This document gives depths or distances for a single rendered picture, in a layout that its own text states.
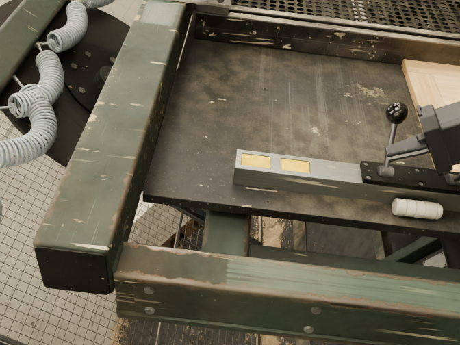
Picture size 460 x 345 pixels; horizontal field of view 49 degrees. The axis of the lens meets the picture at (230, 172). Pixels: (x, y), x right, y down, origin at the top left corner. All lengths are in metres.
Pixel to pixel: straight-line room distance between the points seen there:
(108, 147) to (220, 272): 0.26
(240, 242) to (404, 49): 0.69
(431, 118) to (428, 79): 0.51
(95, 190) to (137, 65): 0.33
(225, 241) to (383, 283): 0.26
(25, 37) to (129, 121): 0.82
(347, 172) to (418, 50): 0.51
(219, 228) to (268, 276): 0.19
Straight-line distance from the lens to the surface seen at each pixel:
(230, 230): 0.87
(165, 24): 1.13
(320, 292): 0.72
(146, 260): 0.72
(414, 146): 0.83
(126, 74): 0.97
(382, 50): 1.32
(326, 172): 0.90
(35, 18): 1.71
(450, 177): 0.95
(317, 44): 1.29
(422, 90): 1.24
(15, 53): 1.56
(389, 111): 0.89
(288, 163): 0.90
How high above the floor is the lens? 2.03
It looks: 22 degrees down
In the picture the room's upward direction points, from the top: 58 degrees counter-clockwise
